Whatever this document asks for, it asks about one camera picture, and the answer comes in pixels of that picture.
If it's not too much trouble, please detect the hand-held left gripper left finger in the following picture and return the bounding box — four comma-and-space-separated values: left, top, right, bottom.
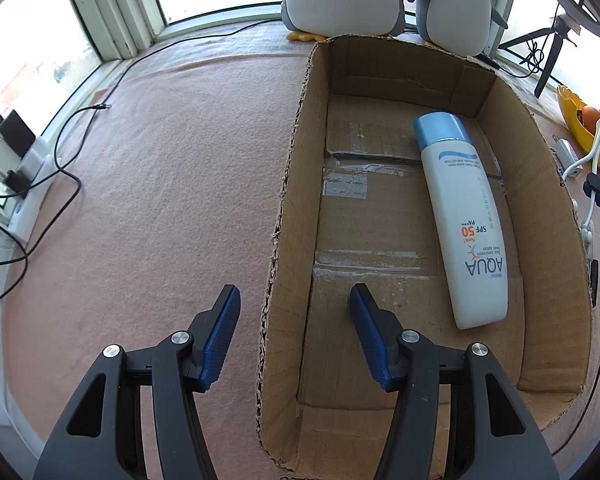
32, 284, 242, 480

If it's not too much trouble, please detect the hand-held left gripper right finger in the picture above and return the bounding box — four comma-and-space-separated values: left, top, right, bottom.
349, 282, 561, 480

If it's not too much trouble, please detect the thick white cable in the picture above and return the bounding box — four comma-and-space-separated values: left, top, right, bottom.
560, 119, 600, 248

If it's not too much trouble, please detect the white charger adapter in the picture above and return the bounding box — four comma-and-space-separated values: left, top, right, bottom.
552, 135, 578, 179

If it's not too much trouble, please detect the cardboard box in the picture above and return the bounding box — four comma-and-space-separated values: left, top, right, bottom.
256, 34, 595, 473

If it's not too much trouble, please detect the yellow bowl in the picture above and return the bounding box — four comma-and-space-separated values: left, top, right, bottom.
556, 85, 600, 181

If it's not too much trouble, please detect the black tripod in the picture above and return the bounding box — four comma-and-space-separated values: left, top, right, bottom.
497, 15, 578, 100

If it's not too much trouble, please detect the white sunscreen bottle blue cap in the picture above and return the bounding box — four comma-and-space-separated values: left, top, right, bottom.
412, 111, 511, 331

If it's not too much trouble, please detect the pink blanket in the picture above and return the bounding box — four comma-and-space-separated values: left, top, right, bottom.
0, 25, 600, 480

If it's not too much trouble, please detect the small grey penguin plush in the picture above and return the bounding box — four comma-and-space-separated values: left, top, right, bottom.
404, 0, 510, 57

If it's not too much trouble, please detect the white power strip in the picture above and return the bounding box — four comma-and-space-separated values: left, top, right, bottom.
0, 135, 48, 241

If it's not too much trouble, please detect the small black power adapter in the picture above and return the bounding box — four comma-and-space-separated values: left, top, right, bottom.
4, 170, 31, 198

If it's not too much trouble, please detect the large black power adapter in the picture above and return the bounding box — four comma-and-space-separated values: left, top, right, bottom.
0, 110, 37, 153

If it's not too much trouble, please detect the black cable with plug end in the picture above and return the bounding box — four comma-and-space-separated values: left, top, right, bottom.
0, 103, 113, 305

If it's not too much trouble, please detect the long black cable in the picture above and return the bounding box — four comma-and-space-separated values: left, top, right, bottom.
102, 17, 286, 106

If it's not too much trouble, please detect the white window frame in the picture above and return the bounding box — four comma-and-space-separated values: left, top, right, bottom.
55, 0, 288, 61

